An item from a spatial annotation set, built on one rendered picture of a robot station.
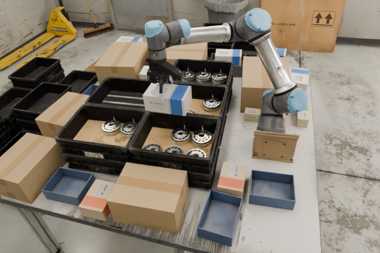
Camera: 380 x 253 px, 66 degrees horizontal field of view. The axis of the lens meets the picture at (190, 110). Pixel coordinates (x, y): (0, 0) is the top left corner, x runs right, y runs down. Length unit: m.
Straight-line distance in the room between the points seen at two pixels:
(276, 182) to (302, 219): 0.22
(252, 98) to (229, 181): 0.63
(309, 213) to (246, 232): 0.30
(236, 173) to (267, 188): 0.17
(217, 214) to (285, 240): 0.30
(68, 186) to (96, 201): 0.26
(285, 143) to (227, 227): 0.51
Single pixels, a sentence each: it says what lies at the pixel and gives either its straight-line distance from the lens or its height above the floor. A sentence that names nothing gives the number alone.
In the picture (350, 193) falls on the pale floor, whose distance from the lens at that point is 2.57.
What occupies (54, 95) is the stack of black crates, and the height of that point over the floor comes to 0.49.
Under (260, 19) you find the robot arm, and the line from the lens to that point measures 1.42.
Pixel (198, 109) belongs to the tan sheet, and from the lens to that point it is 1.74.
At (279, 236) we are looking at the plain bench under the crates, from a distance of 1.39.
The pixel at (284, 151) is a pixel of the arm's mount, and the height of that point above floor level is 0.78.
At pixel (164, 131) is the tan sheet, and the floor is 0.83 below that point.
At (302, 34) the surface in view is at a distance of 4.31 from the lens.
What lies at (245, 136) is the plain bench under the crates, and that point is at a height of 0.70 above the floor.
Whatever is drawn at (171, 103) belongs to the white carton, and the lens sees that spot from 1.33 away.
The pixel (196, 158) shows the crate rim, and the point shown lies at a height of 0.93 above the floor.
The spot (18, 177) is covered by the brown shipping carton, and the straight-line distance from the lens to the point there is 1.61.
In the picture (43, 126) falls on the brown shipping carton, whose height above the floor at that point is 0.81.
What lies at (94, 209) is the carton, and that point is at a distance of 1.44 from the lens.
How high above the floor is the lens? 1.90
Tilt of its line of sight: 38 degrees down
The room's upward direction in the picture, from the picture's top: 4 degrees counter-clockwise
